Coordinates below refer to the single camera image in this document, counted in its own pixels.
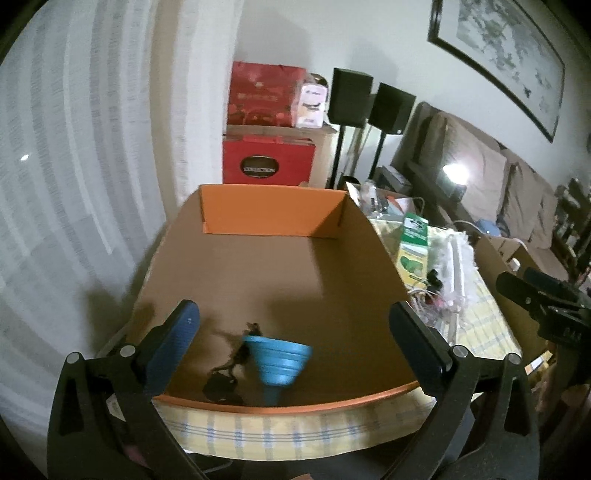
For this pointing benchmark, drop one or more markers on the white tissue pack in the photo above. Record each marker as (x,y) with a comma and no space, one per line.
(311,106)

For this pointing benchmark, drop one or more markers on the white curtain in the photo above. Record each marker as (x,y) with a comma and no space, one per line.
(69,184)

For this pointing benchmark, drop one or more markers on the orange cardboard box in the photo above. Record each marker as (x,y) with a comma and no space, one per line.
(277,277)

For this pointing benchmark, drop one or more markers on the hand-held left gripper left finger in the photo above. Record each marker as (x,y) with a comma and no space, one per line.
(178,341)

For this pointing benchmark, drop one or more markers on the framed ink painting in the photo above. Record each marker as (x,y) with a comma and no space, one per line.
(498,41)

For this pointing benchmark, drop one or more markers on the dark wooden chair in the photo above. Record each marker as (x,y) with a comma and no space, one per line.
(575,207)

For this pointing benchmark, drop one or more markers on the red gift bag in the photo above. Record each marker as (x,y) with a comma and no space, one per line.
(263,97)

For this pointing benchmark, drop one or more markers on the black speaker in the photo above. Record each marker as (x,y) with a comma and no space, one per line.
(351,97)
(392,108)

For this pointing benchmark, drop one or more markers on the yellow checked tablecloth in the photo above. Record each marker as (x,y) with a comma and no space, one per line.
(300,429)

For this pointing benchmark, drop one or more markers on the green toothpaste box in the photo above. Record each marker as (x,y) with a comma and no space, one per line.
(413,258)

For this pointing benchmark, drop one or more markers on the blue collapsible funnel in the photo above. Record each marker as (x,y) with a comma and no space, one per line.
(277,360)

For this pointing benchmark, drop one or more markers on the brown sofa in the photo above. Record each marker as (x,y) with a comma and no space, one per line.
(415,152)

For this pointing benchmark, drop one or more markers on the black lamp with light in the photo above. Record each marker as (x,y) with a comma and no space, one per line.
(455,174)

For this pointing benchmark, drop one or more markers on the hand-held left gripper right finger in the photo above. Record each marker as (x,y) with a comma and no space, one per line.
(415,341)

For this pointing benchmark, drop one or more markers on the light blue object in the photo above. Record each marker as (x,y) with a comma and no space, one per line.
(488,227)

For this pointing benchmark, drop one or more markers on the black speaker stand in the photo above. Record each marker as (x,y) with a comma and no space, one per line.
(379,152)
(338,157)

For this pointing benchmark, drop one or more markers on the beige sofa cushion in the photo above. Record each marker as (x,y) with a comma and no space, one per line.
(471,166)
(526,198)

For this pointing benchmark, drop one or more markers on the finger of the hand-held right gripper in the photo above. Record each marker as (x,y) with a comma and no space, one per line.
(549,280)
(517,290)

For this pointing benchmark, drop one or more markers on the clutter of clear plastic items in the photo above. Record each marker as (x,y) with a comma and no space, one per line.
(397,203)

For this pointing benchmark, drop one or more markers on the white fluffy duster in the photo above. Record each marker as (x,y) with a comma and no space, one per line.
(455,272)

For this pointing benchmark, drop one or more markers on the open brown cardboard box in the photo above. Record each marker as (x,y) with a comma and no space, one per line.
(503,314)

